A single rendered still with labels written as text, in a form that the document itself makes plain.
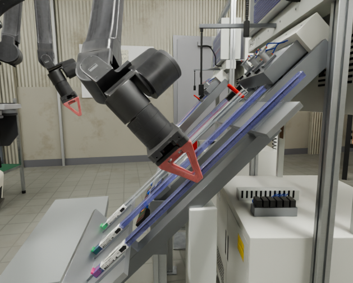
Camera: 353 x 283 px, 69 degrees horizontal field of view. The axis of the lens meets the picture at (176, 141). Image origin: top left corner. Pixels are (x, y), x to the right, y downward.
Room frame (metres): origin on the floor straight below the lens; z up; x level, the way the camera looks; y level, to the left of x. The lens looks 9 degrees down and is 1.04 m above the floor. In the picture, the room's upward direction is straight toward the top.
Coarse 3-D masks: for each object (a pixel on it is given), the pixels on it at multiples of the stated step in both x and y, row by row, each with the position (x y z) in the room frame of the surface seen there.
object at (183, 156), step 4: (180, 156) 1.13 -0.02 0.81; (184, 156) 1.05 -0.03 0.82; (176, 160) 1.12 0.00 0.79; (180, 160) 1.05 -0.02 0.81; (184, 160) 0.98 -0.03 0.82; (180, 164) 0.98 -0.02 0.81; (164, 172) 1.07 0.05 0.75; (168, 172) 1.03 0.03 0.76; (160, 176) 1.07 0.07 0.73; (164, 176) 0.98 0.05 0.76
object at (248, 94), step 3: (246, 90) 1.16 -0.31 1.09; (252, 90) 1.06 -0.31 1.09; (255, 90) 1.00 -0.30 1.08; (267, 90) 0.85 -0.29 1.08; (246, 93) 1.09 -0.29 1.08; (249, 93) 1.05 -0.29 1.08; (252, 93) 1.01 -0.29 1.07; (264, 93) 0.85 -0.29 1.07; (246, 96) 1.05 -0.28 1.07; (249, 96) 1.01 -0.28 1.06; (261, 96) 0.85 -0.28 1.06; (240, 99) 1.09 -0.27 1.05; (243, 99) 1.05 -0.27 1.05; (258, 99) 0.85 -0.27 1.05
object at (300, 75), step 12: (300, 72) 0.45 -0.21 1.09; (288, 84) 0.45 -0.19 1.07; (276, 96) 0.45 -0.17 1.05; (264, 108) 0.45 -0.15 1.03; (252, 120) 0.44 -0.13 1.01; (240, 132) 0.44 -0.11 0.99; (228, 144) 0.44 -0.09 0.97; (216, 156) 0.44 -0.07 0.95; (204, 168) 0.43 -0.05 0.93; (180, 192) 0.43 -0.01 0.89; (168, 204) 0.43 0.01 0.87; (156, 216) 0.43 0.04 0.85; (144, 228) 0.42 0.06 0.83; (132, 240) 0.42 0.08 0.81; (96, 276) 0.41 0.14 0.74
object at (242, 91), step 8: (240, 96) 0.66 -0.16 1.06; (232, 104) 0.66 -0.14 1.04; (224, 112) 0.66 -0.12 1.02; (216, 120) 0.66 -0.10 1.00; (208, 128) 0.65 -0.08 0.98; (192, 136) 0.66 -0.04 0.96; (152, 176) 0.64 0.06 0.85; (144, 184) 0.64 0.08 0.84; (136, 192) 0.64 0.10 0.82; (128, 200) 0.63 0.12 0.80; (104, 224) 0.62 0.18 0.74
